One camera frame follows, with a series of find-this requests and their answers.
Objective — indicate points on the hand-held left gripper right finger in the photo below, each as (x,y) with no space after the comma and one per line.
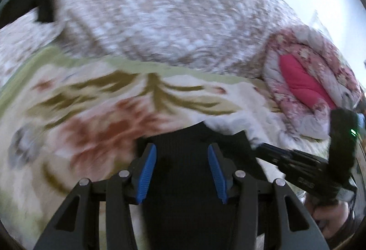
(217,175)

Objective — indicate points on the person's right forearm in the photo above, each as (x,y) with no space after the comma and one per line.
(347,231)

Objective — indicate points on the floral green-bordered blanket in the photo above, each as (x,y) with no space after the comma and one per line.
(85,124)

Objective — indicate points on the black pants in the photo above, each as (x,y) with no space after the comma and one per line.
(185,181)

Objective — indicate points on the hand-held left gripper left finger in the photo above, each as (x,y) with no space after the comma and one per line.
(147,173)

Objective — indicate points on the person's right hand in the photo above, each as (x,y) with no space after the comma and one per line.
(331,215)

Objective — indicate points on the pink floral quilt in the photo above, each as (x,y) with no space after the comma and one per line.
(300,81)

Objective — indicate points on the beige quilted comforter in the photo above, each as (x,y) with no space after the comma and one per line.
(157,10)

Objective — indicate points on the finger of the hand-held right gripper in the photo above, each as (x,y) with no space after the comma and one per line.
(286,157)

